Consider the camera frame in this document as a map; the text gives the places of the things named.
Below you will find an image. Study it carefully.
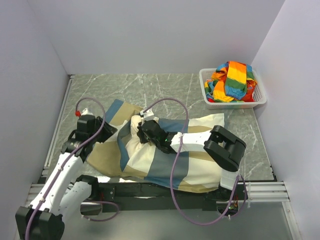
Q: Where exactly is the cream white pillow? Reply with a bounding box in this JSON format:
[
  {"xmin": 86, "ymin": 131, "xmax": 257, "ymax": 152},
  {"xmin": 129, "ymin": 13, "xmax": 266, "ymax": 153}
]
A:
[{"xmin": 125, "ymin": 115, "xmax": 151, "ymax": 158}]

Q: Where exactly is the blue beige white pillowcase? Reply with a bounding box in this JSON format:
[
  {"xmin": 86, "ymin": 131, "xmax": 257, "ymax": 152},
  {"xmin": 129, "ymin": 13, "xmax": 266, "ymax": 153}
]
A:
[{"xmin": 87, "ymin": 99, "xmax": 221, "ymax": 193}]

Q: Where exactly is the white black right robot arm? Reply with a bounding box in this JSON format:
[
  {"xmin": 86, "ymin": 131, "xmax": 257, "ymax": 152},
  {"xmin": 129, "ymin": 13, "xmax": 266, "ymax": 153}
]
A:
[{"xmin": 137, "ymin": 120, "xmax": 247, "ymax": 200}]

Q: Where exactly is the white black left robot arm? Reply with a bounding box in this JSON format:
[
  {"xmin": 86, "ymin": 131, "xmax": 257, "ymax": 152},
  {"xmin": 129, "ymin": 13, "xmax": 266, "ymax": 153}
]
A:
[{"xmin": 15, "ymin": 114, "xmax": 117, "ymax": 240}]

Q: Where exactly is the white plastic basket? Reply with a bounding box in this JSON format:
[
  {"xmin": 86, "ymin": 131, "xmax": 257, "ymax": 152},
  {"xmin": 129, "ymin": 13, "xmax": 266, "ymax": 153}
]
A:
[{"xmin": 199, "ymin": 67, "xmax": 268, "ymax": 110}]

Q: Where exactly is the rainbow striped cloth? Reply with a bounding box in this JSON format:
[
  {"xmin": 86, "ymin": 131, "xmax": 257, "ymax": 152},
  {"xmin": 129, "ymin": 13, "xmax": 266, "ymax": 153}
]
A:
[{"xmin": 204, "ymin": 61, "xmax": 258, "ymax": 103}]

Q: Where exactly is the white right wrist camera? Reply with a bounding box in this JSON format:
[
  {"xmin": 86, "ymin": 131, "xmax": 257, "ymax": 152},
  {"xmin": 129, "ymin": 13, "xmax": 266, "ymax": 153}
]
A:
[{"xmin": 139, "ymin": 108, "xmax": 154, "ymax": 121}]

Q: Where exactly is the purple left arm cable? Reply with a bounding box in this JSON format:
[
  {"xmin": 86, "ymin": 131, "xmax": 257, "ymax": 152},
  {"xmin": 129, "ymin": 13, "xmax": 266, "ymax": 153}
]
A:
[{"xmin": 24, "ymin": 97, "xmax": 120, "ymax": 240}]

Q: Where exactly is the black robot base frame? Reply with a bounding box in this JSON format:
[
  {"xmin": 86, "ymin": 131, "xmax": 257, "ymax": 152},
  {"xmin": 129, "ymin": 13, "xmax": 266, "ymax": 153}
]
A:
[{"xmin": 37, "ymin": 174, "xmax": 251, "ymax": 217}]

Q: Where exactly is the aluminium rail frame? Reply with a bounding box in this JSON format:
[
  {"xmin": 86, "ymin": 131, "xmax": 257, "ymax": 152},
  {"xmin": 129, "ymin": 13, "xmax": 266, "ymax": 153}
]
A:
[{"xmin": 27, "ymin": 181, "xmax": 291, "ymax": 203}]

